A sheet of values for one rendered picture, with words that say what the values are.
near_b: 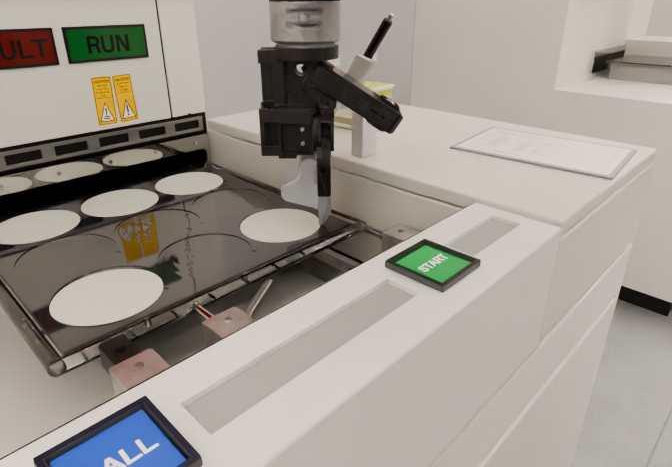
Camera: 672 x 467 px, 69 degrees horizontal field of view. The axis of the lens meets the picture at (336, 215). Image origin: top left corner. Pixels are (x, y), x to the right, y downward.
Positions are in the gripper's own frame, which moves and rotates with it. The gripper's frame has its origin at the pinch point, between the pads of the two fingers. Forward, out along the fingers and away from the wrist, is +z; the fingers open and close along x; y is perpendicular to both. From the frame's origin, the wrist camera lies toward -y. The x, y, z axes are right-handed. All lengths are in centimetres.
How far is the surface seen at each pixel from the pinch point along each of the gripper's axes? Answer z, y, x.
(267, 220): 1.4, 7.7, -1.2
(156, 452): -5.0, 7.7, 39.3
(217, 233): 1.4, 13.3, 2.6
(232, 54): 3, 51, -212
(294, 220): 1.4, 4.2, -1.2
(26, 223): 1.3, 38.1, -0.5
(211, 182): 1.3, 18.0, -15.3
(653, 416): 92, -97, -54
